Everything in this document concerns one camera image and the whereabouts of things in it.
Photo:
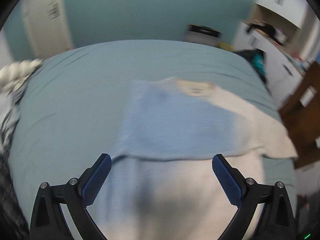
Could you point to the black garment on cabinet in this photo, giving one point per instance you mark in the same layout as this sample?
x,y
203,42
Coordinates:
x,y
268,29

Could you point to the white door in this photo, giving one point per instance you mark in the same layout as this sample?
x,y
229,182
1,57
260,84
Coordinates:
x,y
47,28

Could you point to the black box behind bed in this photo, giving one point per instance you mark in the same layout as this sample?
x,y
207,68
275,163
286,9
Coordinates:
x,y
204,30

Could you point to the white cabinet with handles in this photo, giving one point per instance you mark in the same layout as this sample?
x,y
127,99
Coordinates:
x,y
290,52

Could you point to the dark plaid garment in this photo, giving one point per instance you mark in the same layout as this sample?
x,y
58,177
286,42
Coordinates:
x,y
13,222

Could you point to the black teal bag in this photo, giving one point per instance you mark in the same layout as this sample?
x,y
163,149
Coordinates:
x,y
256,60

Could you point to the striped grey clothing pile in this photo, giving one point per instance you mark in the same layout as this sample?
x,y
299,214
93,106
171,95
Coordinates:
x,y
10,116

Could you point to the white blue knit sweater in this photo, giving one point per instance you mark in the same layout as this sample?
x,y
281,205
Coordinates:
x,y
161,185

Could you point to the brown wooden chair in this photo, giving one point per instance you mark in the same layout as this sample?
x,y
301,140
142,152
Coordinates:
x,y
302,122

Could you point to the white puffer jacket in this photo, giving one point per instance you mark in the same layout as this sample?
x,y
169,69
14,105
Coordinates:
x,y
14,75

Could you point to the teal bed sheet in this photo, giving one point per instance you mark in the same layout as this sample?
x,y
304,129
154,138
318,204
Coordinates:
x,y
74,106

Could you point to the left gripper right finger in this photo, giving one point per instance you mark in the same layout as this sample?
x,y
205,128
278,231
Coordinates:
x,y
276,220

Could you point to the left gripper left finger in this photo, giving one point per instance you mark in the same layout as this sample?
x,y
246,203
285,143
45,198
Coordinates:
x,y
48,221

